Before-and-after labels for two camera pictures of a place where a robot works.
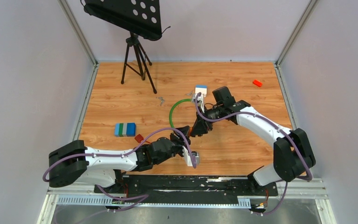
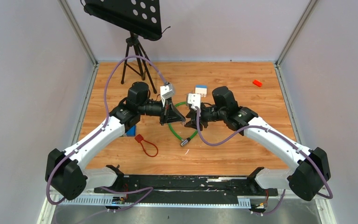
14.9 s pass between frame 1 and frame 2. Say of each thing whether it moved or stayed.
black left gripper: moved
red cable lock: stayed
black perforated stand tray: stayed
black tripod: stayed
